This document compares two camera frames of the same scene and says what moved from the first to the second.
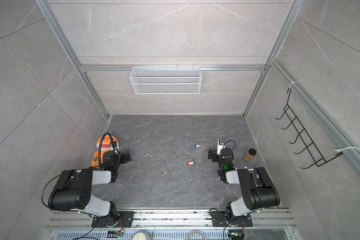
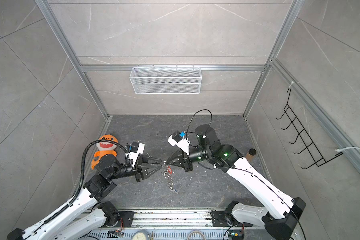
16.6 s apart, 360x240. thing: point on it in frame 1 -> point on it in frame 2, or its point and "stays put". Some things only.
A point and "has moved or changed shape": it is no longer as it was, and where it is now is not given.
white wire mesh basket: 166,80 stays put
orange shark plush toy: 105,146 stays put
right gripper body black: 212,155 -> 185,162
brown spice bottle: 248,156 stays put
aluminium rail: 82,220 stays put
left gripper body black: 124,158 -> 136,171
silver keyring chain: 195,155 has moved or changed shape
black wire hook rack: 318,159 stays put
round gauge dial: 140,235 stays put
